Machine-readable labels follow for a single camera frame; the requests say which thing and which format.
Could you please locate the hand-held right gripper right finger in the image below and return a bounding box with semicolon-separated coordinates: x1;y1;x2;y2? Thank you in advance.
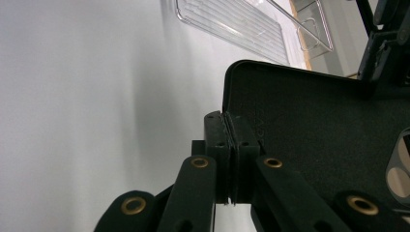
226;112;262;205

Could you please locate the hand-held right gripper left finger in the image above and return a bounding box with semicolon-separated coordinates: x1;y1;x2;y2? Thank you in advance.
191;110;232;206

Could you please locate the black phone case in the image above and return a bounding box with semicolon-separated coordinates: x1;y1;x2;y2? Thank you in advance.
221;59;410;232

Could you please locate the clear plastic tray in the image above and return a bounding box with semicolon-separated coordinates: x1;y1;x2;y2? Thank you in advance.
175;0;335;66

